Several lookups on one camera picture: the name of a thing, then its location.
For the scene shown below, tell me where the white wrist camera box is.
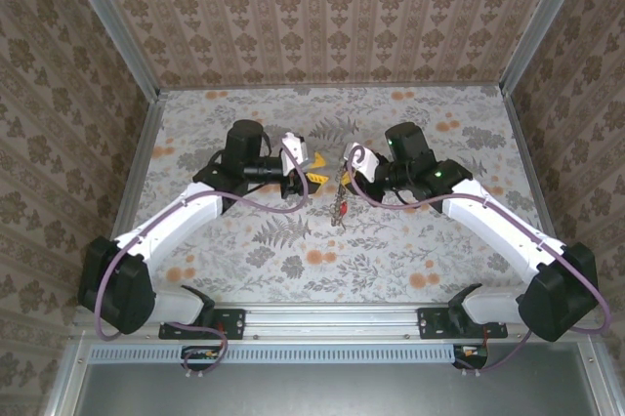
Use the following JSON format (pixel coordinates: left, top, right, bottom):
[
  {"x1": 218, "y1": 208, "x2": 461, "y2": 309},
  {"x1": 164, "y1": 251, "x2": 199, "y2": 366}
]
[
  {"x1": 280, "y1": 131, "x2": 313, "y2": 172},
  {"x1": 344, "y1": 142, "x2": 381, "y2": 184}
]

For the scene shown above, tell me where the wide aluminium front rail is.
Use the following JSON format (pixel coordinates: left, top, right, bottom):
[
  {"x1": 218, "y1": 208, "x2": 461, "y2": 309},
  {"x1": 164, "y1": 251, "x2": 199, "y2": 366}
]
[{"x1": 72, "y1": 302, "x2": 604, "y2": 340}]

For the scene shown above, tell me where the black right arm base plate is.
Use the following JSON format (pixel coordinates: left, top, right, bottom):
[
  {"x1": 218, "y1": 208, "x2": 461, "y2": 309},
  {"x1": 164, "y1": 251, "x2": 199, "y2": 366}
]
[{"x1": 417, "y1": 307, "x2": 509, "y2": 341}]

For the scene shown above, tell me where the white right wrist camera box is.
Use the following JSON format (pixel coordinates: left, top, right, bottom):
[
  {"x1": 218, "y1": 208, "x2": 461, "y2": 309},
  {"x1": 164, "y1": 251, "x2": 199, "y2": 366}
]
[{"x1": 344, "y1": 142, "x2": 381, "y2": 184}]

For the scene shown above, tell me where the grey metal panel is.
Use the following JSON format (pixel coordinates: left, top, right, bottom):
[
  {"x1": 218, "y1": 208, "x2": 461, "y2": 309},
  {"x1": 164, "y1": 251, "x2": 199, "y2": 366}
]
[{"x1": 75, "y1": 342, "x2": 603, "y2": 416}]

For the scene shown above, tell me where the aluminium side rail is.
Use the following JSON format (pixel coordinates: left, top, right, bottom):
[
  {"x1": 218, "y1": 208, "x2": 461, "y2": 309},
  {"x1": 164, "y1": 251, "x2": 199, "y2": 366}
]
[
  {"x1": 109, "y1": 92, "x2": 170, "y2": 246},
  {"x1": 501, "y1": 88, "x2": 567, "y2": 251}
]

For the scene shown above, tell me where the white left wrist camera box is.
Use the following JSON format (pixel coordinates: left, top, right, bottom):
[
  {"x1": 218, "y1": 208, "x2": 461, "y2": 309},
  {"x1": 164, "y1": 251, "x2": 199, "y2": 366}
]
[{"x1": 280, "y1": 131, "x2": 313, "y2": 172}]

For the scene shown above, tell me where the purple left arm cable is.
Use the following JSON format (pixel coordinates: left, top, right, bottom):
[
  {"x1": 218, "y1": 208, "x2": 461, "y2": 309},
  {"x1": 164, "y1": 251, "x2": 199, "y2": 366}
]
[{"x1": 95, "y1": 141, "x2": 312, "y2": 381}]

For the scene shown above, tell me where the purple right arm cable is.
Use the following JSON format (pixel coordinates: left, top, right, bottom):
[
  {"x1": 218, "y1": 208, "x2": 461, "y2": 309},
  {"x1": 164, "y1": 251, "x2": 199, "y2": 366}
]
[{"x1": 345, "y1": 144, "x2": 614, "y2": 378}]

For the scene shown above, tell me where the aluminium frame bar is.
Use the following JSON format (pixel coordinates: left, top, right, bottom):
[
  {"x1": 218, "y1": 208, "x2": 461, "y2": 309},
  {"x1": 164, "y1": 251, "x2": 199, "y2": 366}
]
[
  {"x1": 42, "y1": 332, "x2": 94, "y2": 416},
  {"x1": 580, "y1": 337, "x2": 625, "y2": 416}
]

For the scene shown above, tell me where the grey slotted cable duct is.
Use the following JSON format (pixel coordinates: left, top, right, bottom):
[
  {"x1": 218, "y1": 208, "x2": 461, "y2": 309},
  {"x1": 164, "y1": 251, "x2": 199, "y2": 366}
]
[{"x1": 89, "y1": 343, "x2": 458, "y2": 365}]

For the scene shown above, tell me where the aluminium corner post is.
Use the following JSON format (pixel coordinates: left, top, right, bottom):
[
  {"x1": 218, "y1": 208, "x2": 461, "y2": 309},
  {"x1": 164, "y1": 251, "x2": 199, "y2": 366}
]
[
  {"x1": 56, "y1": 0, "x2": 162, "y2": 101},
  {"x1": 498, "y1": 0, "x2": 595, "y2": 95}
]

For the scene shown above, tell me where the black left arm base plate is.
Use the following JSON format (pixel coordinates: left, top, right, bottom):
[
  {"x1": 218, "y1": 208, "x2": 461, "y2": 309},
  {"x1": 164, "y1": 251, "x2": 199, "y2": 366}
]
[{"x1": 158, "y1": 307, "x2": 246, "y2": 341}]

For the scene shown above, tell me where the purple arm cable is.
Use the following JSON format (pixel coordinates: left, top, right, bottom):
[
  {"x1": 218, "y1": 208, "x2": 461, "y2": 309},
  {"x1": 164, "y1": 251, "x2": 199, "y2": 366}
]
[
  {"x1": 95, "y1": 141, "x2": 312, "y2": 381},
  {"x1": 345, "y1": 144, "x2": 614, "y2": 378}
]

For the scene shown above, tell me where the small wired connector board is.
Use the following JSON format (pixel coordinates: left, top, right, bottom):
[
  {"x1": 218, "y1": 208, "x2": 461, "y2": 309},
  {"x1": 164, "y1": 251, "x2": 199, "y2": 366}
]
[
  {"x1": 181, "y1": 345, "x2": 222, "y2": 372},
  {"x1": 452, "y1": 344, "x2": 490, "y2": 371}
]

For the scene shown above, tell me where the thin aluminium back rail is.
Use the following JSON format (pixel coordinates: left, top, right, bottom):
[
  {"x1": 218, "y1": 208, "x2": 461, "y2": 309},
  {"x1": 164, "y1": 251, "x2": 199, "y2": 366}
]
[{"x1": 158, "y1": 84, "x2": 504, "y2": 94}]

